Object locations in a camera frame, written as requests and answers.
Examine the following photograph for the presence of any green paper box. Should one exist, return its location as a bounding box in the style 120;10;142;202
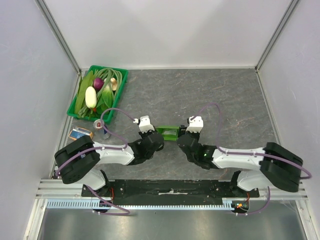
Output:
155;125;180;142

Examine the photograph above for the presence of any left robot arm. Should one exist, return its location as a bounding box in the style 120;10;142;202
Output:
54;130;164;197

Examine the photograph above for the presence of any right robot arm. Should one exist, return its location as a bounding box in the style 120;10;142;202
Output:
177;132;303;197

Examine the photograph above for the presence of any red blue drink can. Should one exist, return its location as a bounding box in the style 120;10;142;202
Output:
93;119;111;140

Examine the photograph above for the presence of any green bok choy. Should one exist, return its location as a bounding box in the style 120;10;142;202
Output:
96;84;114;114

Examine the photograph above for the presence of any green plastic tray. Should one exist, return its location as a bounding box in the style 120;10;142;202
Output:
67;65;129;125

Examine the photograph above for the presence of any beige mushroom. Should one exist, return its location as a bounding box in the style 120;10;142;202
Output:
110;77;118;91

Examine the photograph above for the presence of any white eggplant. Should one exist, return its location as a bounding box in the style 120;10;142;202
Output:
85;86;97;109

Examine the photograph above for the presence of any purple onion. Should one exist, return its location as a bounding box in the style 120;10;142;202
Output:
93;77;105;91

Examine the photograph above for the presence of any green long beans bundle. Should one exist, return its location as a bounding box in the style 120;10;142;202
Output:
76;67;123;119

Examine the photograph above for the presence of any large green leaf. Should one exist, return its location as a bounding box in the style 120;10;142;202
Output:
74;70;95;115

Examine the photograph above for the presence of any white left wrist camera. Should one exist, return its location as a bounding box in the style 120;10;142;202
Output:
133;115;156;133

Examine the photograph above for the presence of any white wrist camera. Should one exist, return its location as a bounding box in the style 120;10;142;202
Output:
133;115;156;133
186;116;204;133

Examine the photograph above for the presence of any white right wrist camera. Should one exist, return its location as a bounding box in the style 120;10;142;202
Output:
186;116;204;133

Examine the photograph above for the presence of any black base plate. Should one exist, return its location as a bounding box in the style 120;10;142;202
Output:
95;179;260;204

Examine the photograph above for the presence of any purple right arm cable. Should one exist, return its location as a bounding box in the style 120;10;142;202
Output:
192;102;313;217

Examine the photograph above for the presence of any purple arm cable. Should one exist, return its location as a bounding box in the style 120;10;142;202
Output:
56;107;140;216
192;102;313;217

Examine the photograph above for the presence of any slotted cable duct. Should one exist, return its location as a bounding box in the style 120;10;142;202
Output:
46;198;240;211

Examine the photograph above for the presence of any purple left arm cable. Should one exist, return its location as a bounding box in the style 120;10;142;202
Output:
56;107;140;216

